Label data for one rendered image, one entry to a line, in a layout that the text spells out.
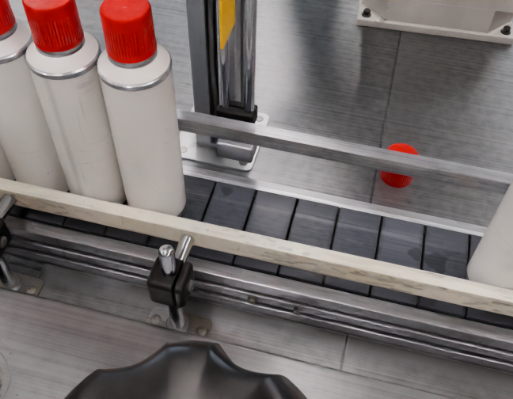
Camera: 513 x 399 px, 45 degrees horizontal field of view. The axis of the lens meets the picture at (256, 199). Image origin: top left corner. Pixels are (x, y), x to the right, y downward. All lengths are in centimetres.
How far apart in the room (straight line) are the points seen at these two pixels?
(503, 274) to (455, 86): 34
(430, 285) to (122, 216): 25
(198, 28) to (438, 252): 28
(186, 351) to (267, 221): 40
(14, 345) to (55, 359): 3
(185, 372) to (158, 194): 37
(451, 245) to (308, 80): 29
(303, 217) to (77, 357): 22
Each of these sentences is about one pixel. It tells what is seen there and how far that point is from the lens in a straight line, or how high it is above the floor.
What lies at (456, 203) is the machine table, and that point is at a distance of 66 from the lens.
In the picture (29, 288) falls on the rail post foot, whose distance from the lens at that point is 60.
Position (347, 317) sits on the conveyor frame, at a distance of 53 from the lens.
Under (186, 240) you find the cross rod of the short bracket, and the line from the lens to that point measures 50.
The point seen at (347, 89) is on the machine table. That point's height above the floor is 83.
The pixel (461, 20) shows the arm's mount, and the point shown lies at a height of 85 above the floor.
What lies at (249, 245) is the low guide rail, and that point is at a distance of 49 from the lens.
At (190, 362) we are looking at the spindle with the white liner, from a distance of 16.
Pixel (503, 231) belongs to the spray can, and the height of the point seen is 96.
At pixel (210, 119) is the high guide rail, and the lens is 52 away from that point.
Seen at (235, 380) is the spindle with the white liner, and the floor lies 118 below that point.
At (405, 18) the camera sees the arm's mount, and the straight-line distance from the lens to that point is 85.
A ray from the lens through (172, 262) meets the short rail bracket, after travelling 46.
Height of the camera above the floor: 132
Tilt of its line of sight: 51 degrees down
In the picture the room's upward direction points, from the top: 2 degrees clockwise
